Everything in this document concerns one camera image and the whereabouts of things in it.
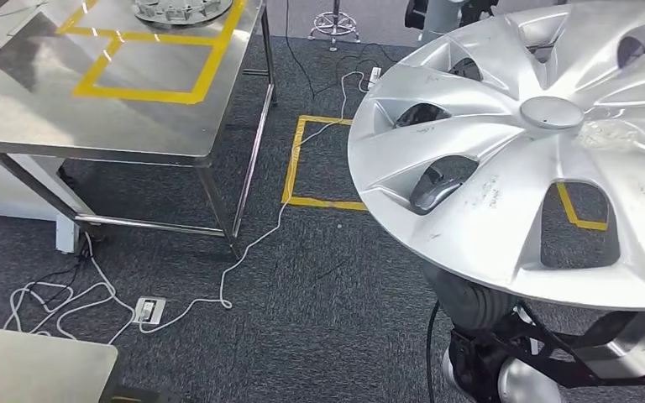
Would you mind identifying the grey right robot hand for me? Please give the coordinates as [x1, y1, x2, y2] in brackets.
[409, 165, 469, 215]

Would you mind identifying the silver plastic hubcap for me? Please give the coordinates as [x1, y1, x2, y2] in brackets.
[347, 0, 645, 312]
[131, 0, 234, 29]

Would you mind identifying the yellow workbench tape marking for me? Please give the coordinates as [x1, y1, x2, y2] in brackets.
[56, 0, 247, 106]

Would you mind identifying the steel workbench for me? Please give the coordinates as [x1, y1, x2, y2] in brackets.
[0, 0, 277, 261]

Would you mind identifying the yellow floor tape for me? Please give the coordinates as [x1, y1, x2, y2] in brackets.
[281, 114, 370, 212]
[554, 181, 609, 233]

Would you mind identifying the chrome base stool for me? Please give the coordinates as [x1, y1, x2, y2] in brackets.
[307, 0, 362, 53]

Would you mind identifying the white floor socket box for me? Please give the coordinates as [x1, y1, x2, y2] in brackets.
[132, 296, 167, 326]

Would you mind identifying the steel table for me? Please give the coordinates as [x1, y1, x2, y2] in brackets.
[0, 324, 119, 403]

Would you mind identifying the black floor cable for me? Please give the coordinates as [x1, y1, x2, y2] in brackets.
[283, 0, 317, 100]
[333, 41, 412, 85]

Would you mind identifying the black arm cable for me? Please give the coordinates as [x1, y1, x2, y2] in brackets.
[425, 300, 442, 403]

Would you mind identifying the long white floor cable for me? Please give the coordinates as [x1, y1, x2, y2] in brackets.
[137, 69, 382, 335]

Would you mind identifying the tangled white floor cable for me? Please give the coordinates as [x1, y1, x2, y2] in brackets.
[2, 232, 137, 346]

